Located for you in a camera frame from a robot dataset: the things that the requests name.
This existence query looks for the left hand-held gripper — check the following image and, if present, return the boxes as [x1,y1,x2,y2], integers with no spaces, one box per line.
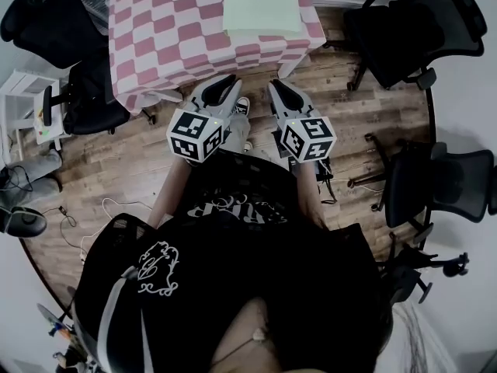
[166,75,244,166]

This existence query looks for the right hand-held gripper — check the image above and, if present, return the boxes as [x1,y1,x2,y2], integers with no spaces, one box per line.
[267,79,337,165]

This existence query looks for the person's left forearm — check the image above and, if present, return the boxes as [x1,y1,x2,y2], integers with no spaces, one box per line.
[147,155,195,228]

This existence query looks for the person's right forearm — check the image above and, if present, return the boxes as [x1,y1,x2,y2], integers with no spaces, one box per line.
[297,161,329,228]

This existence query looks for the white table leg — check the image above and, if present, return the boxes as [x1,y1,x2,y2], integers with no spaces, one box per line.
[277,51,311,80]

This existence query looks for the person's grey trousers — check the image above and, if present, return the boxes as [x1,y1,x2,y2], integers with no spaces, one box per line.
[223,110,252,155]

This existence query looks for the pink and white checkered tablecloth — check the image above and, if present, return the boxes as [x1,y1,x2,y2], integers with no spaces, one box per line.
[106,0,327,116]

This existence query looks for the black mesh office chair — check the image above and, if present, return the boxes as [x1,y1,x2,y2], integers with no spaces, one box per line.
[378,242,471,306]
[0,0,131,135]
[347,132,497,244]
[343,0,488,92]

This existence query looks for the person's black printed shirt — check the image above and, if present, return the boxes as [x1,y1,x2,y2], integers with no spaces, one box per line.
[73,149,393,373]

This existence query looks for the white shelf cart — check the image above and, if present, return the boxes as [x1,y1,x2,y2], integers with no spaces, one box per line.
[0,68,65,159]

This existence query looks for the black round floor stand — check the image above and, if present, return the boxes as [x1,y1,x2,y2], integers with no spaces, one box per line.
[0,206,47,239]

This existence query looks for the person's chest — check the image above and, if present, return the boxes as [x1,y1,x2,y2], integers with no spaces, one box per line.
[209,296,290,373]

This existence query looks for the white power cable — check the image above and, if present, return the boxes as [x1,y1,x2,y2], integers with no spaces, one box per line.
[79,197,155,266]

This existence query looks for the black floor cable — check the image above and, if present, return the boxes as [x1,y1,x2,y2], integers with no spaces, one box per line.
[40,204,79,248]

